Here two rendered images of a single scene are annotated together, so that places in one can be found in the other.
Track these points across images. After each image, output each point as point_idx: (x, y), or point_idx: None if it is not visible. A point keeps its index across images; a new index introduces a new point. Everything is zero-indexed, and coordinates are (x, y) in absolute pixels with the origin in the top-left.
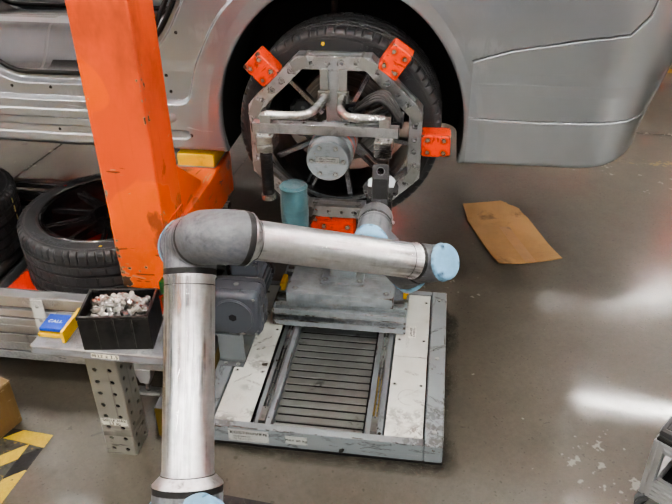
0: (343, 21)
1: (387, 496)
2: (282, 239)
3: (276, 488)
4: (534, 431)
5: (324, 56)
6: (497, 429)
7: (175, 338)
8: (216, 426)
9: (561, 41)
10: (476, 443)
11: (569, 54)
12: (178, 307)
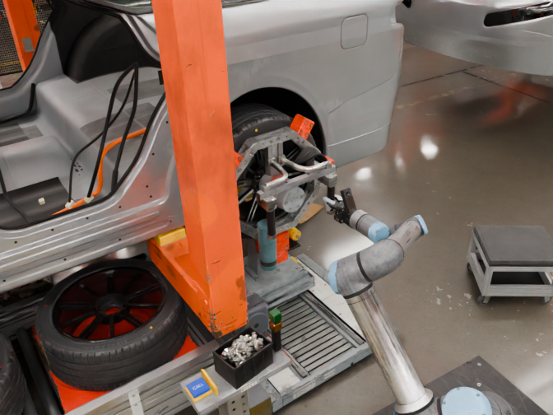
0: (253, 112)
1: None
2: (401, 245)
3: (344, 404)
4: (411, 298)
5: (269, 137)
6: (397, 307)
7: (382, 326)
8: (286, 395)
9: (365, 90)
10: (397, 319)
11: (369, 95)
12: (374, 309)
